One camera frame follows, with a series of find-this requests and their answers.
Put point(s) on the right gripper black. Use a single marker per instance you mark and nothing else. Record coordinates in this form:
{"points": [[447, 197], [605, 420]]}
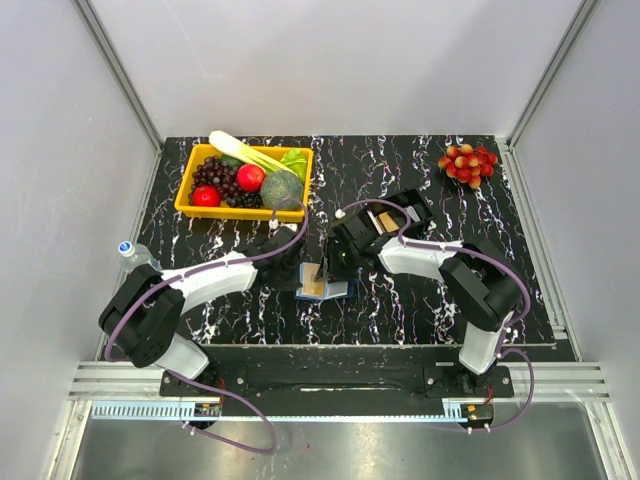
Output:
{"points": [[329, 269]]}

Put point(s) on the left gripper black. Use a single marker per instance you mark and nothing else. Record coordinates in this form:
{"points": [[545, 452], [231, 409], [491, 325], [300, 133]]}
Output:
{"points": [[292, 283]]}

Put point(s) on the blue card holder wallet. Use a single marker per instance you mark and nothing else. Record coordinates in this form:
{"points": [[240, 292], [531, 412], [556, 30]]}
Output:
{"points": [[333, 289]]}

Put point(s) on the gold credit card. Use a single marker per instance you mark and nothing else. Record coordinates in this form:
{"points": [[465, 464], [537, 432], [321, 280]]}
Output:
{"points": [[311, 283]]}

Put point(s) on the black card tray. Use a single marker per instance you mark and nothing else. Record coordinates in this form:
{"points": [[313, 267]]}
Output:
{"points": [[409, 201]]}

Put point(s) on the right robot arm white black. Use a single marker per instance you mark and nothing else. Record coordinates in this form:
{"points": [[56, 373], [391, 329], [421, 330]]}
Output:
{"points": [[486, 290]]}

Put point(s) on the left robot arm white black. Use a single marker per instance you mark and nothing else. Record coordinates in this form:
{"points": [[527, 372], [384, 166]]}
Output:
{"points": [[141, 320]]}

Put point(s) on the gold cards stack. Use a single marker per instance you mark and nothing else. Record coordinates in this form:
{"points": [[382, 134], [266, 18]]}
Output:
{"points": [[386, 223]]}

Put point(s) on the dark blue grape bunch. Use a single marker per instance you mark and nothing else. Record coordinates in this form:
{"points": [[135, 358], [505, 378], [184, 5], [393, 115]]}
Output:
{"points": [[244, 200]]}

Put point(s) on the yellow plastic bin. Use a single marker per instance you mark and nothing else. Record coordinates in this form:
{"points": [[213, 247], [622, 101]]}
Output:
{"points": [[198, 155]]}

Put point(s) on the green cantaloupe melon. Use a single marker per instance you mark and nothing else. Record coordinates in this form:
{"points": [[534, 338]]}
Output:
{"points": [[280, 188]]}

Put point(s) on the red apple upper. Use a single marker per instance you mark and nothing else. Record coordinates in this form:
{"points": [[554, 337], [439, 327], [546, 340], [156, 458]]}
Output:
{"points": [[250, 178]]}

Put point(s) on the red apple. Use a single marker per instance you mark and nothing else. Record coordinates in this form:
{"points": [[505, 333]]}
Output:
{"points": [[206, 196], [250, 178]]}

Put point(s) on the green lettuce leaf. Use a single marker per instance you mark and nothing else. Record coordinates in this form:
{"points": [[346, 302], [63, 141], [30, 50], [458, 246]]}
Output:
{"points": [[296, 160]]}

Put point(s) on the red apple lower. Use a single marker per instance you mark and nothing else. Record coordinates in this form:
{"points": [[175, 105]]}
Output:
{"points": [[206, 196]]}

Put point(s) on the purple grape bunch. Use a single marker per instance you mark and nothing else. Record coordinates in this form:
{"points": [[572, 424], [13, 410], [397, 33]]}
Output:
{"points": [[213, 172]]}

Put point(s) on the green avocado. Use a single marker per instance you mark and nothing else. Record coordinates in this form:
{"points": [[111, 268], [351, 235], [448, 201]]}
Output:
{"points": [[231, 162]]}

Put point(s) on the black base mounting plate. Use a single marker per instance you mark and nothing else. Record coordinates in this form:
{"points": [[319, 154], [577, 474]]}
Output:
{"points": [[344, 381]]}

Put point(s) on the red lychee bunch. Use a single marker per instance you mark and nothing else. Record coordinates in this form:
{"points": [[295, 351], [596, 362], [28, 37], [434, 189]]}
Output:
{"points": [[468, 165]]}

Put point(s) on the white daikon radish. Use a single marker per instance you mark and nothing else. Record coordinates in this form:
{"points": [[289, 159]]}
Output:
{"points": [[229, 145]]}

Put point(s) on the clear water bottle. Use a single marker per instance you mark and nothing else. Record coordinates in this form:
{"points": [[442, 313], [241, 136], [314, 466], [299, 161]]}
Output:
{"points": [[133, 255]]}

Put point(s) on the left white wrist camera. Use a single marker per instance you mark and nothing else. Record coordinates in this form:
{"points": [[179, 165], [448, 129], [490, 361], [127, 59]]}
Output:
{"points": [[276, 226]]}

